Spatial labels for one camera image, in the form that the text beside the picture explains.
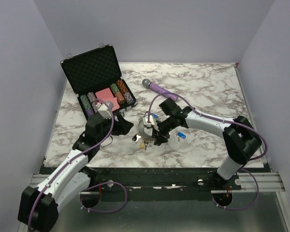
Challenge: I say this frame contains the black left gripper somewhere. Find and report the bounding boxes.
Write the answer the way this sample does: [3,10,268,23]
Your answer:
[97,113,134,143]

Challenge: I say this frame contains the purple glitter microphone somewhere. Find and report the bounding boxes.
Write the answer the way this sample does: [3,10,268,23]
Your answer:
[142,79,178,102]

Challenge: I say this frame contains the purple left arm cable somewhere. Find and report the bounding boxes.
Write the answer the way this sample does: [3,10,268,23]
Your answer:
[27,98,128,230]

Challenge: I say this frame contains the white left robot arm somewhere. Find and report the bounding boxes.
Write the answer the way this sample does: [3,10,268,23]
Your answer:
[18,113,133,232]

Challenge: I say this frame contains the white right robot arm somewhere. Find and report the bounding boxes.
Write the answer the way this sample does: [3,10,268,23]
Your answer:
[146,98,265,189]

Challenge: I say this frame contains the round metal key ring disc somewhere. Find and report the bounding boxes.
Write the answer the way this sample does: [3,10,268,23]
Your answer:
[134,112,156,150]

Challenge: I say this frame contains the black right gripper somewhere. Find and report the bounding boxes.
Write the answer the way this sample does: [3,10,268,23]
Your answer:
[152,115,176,145]

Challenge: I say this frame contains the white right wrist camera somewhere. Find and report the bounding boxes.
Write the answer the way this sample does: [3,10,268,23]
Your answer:
[142,114,159,131]

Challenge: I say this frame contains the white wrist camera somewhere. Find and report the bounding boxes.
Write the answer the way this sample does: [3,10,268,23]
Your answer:
[96,101,113,119]
[142,114,159,131]

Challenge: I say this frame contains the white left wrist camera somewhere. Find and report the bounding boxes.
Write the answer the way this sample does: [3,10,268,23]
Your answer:
[96,101,113,119]

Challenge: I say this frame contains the black poker chip case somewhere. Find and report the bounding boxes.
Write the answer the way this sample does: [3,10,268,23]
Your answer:
[60,44,137,119]

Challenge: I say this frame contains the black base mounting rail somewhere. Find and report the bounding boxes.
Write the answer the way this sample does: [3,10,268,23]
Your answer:
[80,168,241,206]

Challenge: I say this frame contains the red playing card deck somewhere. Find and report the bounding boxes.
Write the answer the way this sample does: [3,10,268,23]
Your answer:
[95,87,120,111]

